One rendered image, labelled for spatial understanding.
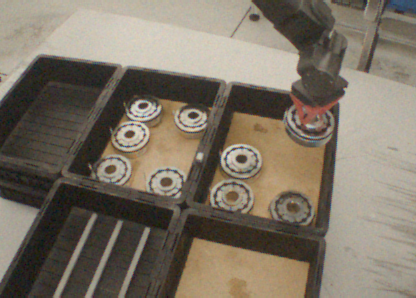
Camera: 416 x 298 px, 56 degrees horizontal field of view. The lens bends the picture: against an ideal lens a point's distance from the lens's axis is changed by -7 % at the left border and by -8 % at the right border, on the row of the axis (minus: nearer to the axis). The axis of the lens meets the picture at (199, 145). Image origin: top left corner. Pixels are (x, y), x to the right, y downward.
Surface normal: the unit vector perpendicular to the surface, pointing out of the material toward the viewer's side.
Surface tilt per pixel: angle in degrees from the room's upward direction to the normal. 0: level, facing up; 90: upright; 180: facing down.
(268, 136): 0
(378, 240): 0
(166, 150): 0
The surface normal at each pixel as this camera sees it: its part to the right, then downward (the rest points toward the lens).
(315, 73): -0.40, 0.72
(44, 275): -0.04, -0.64
